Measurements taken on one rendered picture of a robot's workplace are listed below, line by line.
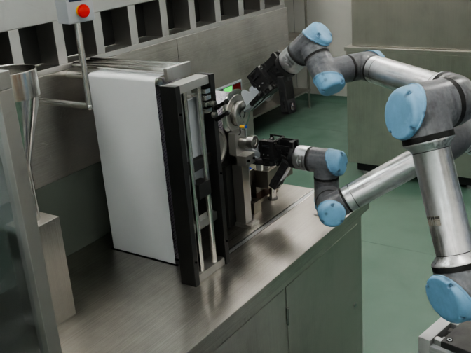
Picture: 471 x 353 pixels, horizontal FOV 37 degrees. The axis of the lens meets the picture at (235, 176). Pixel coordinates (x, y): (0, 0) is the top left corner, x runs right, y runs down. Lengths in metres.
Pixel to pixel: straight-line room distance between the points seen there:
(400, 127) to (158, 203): 0.72
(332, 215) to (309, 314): 0.37
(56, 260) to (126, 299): 0.23
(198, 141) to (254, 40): 1.04
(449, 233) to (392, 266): 2.27
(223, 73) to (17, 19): 0.95
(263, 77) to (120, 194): 0.53
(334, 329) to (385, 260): 1.58
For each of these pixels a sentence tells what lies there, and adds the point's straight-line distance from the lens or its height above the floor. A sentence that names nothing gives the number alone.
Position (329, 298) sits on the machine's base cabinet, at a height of 0.64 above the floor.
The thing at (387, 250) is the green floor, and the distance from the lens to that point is 4.04.
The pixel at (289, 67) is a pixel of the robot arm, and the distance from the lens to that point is 1.98.
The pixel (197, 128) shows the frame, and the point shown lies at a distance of 1.82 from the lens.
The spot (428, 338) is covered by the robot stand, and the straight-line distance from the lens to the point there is 1.89.
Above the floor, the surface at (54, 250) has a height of 1.09.
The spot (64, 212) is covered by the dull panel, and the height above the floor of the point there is 1.04.
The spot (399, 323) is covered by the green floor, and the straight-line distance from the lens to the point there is 3.39.
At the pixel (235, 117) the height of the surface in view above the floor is 1.25.
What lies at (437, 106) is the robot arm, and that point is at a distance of 1.58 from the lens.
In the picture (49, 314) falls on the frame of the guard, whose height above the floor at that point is 1.14.
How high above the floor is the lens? 1.81
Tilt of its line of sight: 20 degrees down
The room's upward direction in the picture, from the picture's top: 5 degrees counter-clockwise
